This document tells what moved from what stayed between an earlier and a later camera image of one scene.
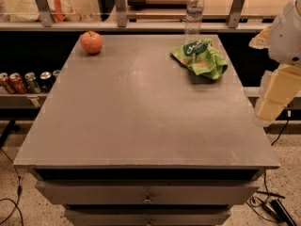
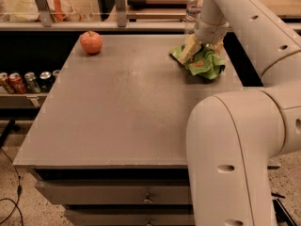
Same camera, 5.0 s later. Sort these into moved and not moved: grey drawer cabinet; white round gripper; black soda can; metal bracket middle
Moved: white round gripper
Not moved: black soda can; grey drawer cabinet; metal bracket middle
